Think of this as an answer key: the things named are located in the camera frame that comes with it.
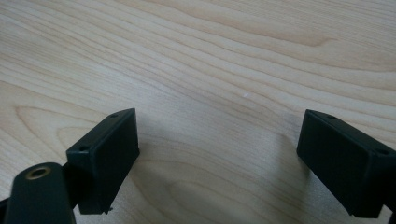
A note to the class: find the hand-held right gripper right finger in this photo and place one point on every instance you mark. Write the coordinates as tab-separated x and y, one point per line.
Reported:
345	161

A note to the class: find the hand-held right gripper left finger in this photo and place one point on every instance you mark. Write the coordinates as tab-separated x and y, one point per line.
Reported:
104	158

